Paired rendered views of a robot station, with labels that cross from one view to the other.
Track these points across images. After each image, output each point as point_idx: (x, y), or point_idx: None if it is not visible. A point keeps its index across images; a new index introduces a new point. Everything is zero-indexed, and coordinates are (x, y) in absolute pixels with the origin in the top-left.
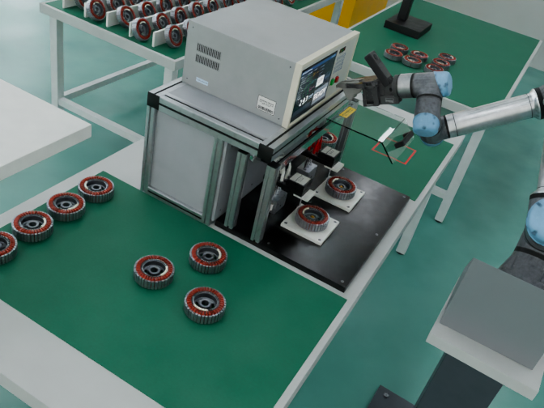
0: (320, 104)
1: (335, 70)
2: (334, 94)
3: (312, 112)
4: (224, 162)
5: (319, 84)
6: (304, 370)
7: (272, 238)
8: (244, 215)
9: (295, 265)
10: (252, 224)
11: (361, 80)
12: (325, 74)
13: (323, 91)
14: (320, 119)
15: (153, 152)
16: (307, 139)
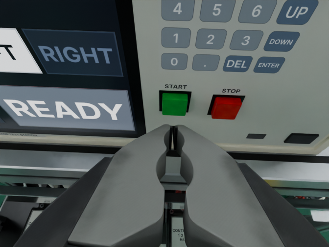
0: (113, 144)
1: (188, 55)
2: (232, 150)
3: (55, 147)
4: None
5: (5, 70)
6: None
7: (5, 243)
8: (44, 186)
9: None
10: (29, 204)
11: (211, 240)
12: (27, 36)
13: (102, 112)
14: (78, 179)
15: None
16: (33, 190)
